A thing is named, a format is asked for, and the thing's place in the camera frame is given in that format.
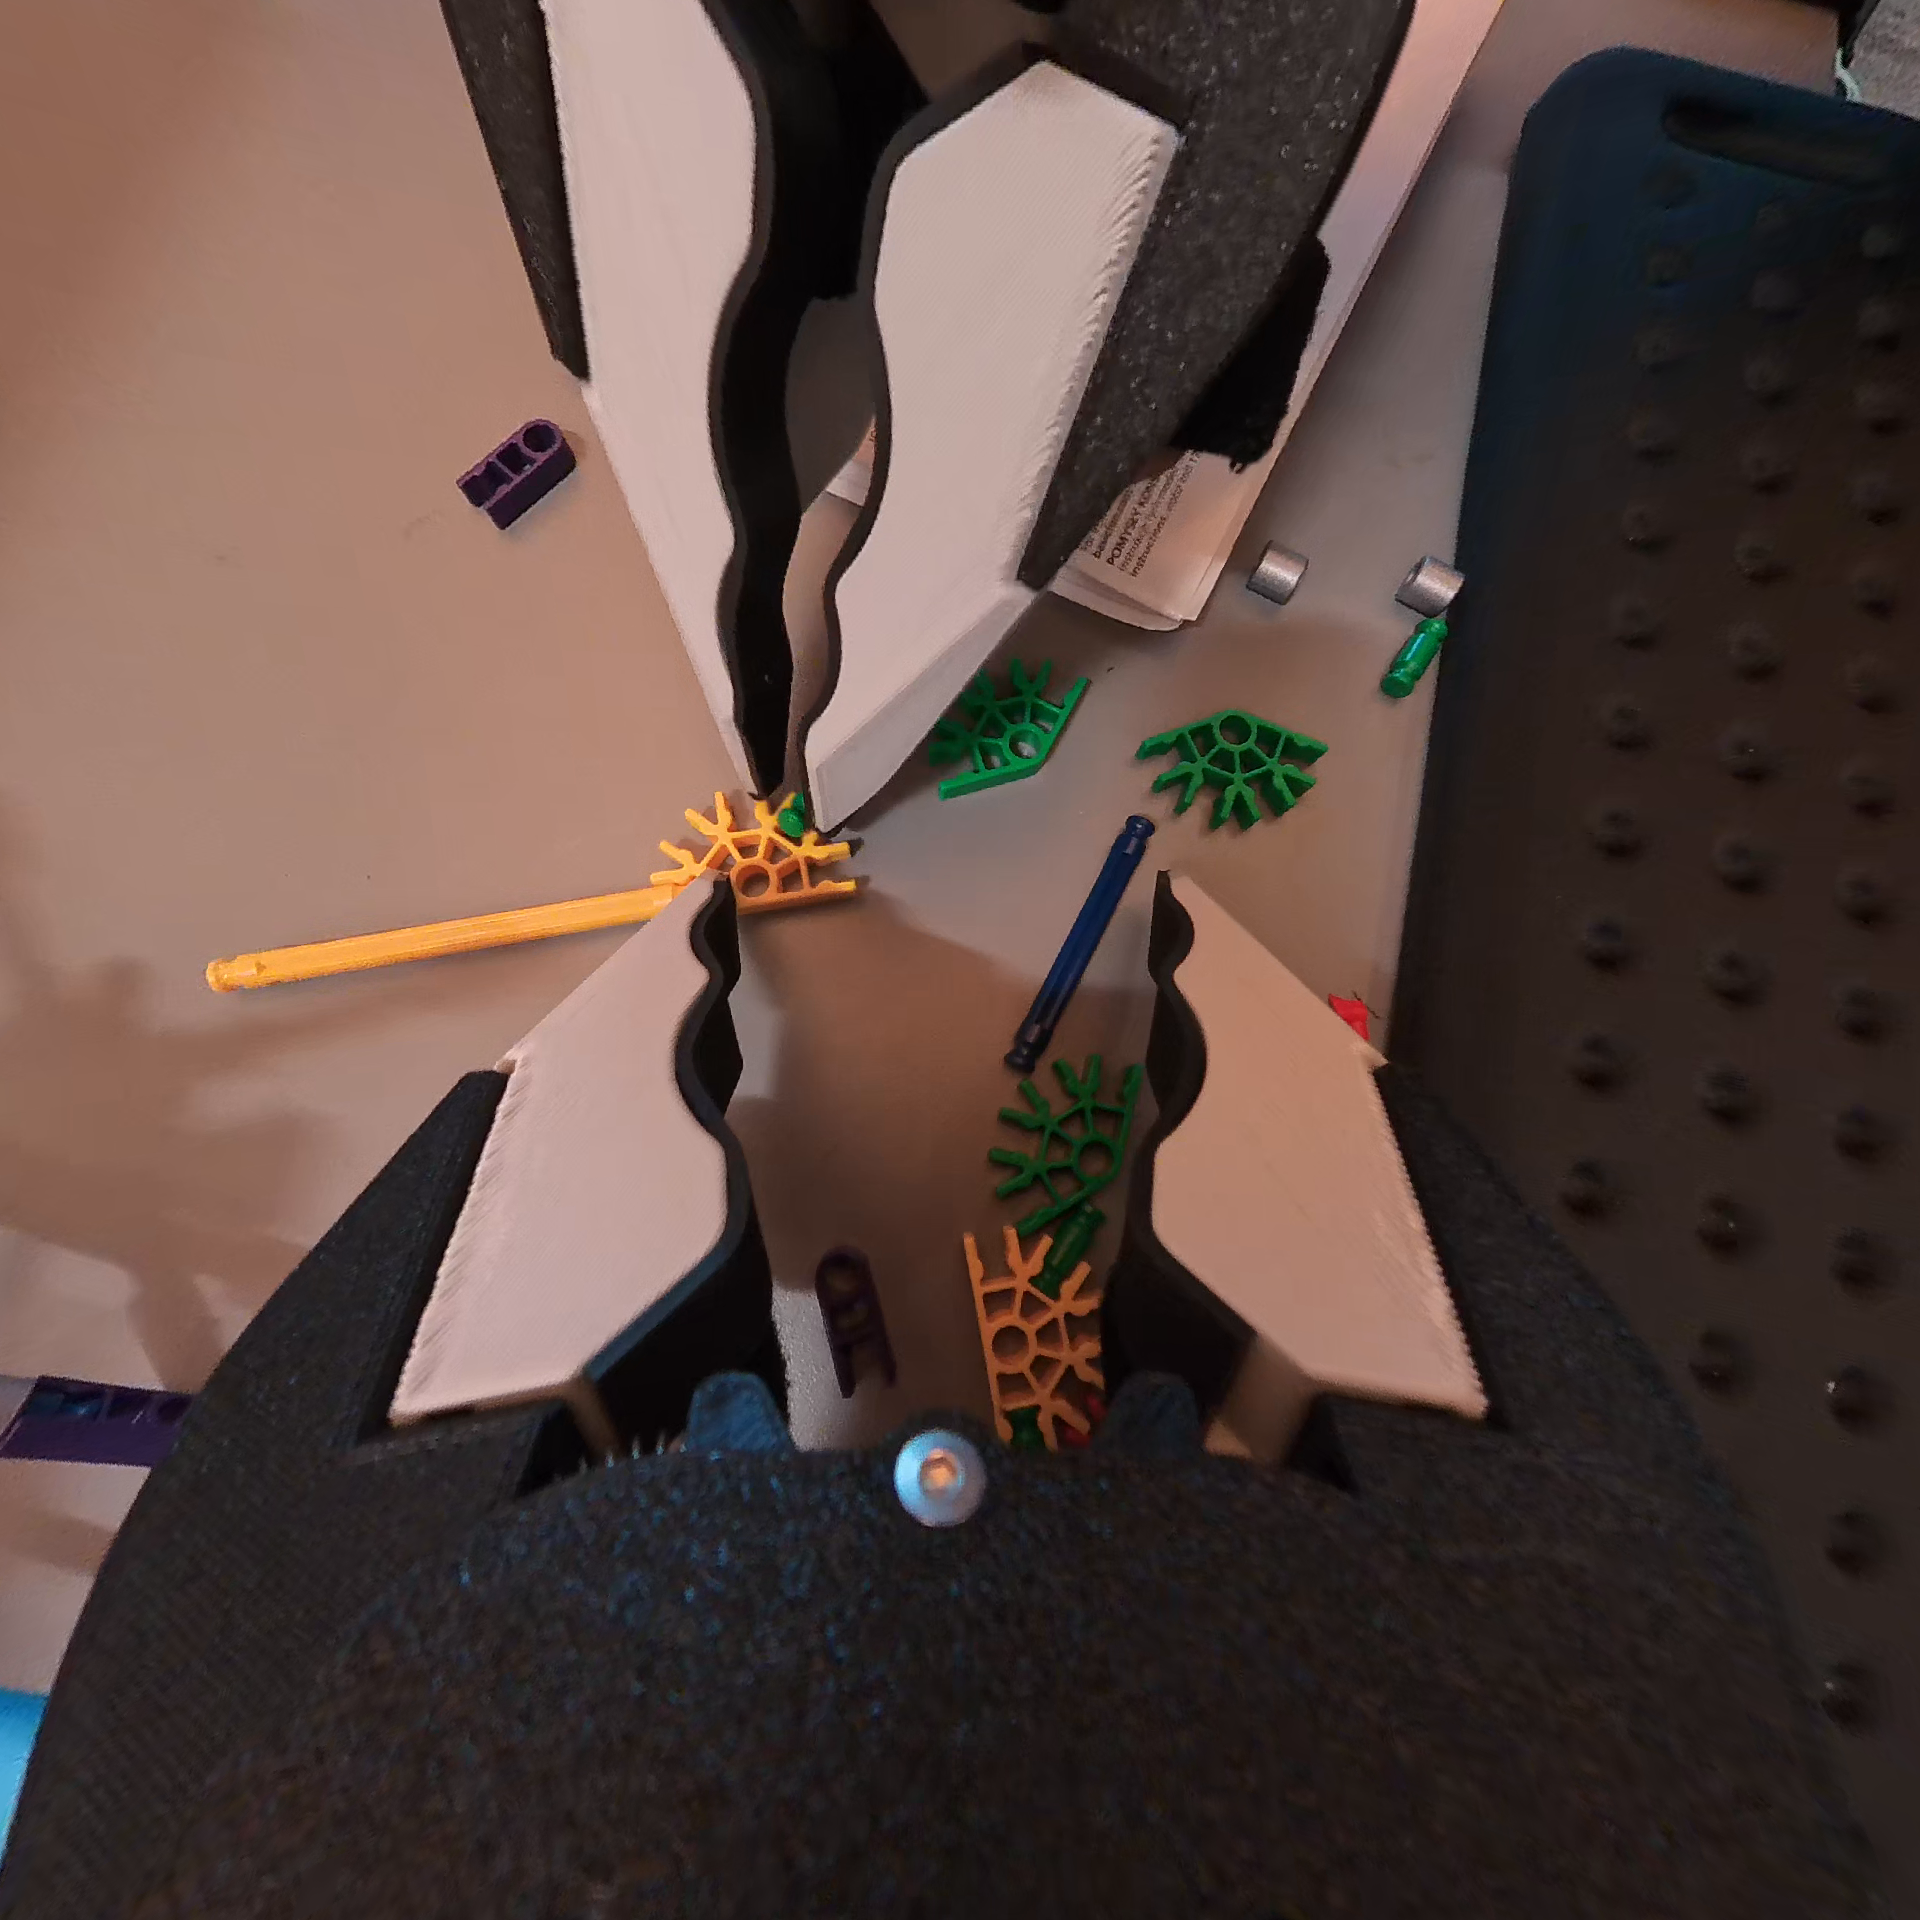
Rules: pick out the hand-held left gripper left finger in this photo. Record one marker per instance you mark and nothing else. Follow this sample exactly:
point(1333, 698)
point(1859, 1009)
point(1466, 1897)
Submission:
point(599, 1200)

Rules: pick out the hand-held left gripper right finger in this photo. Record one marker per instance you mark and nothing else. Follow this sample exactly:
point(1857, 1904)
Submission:
point(1320, 1200)

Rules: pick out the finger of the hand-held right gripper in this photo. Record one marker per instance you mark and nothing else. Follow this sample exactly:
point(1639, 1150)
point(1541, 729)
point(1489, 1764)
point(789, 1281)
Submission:
point(644, 301)
point(1004, 330)

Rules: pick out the yellow plastic rod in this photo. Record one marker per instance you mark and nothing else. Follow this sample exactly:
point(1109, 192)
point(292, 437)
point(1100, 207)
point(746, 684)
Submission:
point(450, 933)

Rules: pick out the short green rod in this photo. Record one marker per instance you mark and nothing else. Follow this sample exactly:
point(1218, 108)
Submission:
point(1412, 657)
point(1028, 1430)
point(789, 818)

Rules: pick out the green fan connector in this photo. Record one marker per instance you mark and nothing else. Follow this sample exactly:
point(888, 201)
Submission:
point(1200, 773)
point(1101, 1185)
point(975, 781)

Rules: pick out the colourful construction toy plane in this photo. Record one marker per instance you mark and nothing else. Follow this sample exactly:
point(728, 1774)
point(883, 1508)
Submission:
point(89, 1425)

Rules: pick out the toy instruction booklet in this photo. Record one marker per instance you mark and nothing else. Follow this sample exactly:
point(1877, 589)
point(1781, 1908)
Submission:
point(1394, 182)

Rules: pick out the small red piece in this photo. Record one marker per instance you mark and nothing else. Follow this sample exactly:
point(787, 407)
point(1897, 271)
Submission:
point(1349, 1015)

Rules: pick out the yellow connector with green rod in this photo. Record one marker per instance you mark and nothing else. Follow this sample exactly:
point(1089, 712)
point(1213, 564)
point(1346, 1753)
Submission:
point(1073, 1244)

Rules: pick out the dark blue plastic rod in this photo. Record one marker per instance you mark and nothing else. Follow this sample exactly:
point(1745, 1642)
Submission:
point(1080, 945)

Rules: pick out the black perforated pad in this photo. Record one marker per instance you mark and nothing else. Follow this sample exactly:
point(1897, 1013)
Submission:
point(1723, 901)

